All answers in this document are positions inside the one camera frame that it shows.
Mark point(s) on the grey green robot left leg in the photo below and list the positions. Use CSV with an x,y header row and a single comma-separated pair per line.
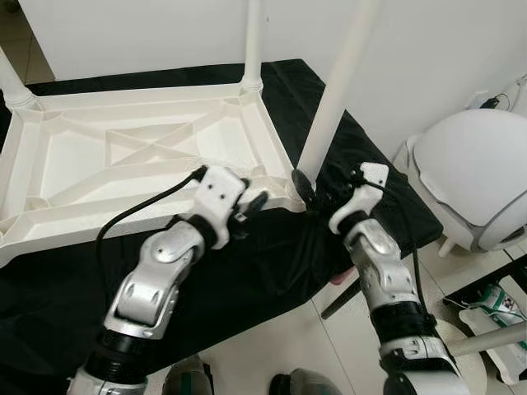
x,y
188,377

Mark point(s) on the black wall plug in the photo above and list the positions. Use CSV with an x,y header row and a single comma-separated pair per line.
x,y
492,101

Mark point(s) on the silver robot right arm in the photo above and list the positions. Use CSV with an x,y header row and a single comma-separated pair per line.
x,y
383,271

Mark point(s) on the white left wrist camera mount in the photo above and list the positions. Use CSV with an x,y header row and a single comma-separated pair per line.
x,y
221,188

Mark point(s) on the black table cloth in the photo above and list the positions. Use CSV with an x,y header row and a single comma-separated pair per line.
x,y
272,263

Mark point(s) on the white plastic table top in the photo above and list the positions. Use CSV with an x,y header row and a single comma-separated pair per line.
x,y
82,164

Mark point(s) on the white plastic chair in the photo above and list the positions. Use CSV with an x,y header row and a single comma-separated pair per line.
x,y
473,164

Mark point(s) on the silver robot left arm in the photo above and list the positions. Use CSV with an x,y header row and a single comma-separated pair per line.
x,y
152,280

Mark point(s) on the green white packet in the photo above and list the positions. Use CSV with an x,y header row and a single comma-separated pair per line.
x,y
499,300

